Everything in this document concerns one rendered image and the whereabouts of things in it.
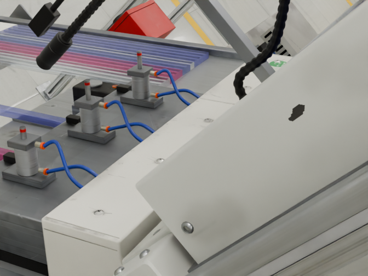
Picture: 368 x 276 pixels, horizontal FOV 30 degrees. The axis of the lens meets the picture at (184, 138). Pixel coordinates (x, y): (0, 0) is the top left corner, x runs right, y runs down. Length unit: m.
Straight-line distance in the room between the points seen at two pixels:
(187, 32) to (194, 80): 2.18
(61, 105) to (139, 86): 0.21
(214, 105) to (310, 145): 0.41
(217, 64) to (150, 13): 0.59
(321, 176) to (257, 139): 0.04
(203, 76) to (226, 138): 0.70
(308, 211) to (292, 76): 0.08
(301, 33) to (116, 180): 2.04
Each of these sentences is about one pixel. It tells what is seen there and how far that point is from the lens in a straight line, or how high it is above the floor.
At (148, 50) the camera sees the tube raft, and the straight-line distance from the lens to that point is 1.22.
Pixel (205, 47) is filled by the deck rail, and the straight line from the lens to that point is 1.23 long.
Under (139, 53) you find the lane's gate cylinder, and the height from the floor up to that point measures 1.22.
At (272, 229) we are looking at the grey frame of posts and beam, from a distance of 0.41.
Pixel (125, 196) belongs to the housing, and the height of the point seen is 1.28.
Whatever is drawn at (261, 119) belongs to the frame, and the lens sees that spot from 0.41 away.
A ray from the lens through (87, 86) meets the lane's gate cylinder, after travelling 0.76.
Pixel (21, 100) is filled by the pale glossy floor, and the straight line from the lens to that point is 2.43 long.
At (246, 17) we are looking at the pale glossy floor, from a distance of 3.77.
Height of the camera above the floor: 1.72
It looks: 37 degrees down
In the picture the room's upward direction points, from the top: 51 degrees clockwise
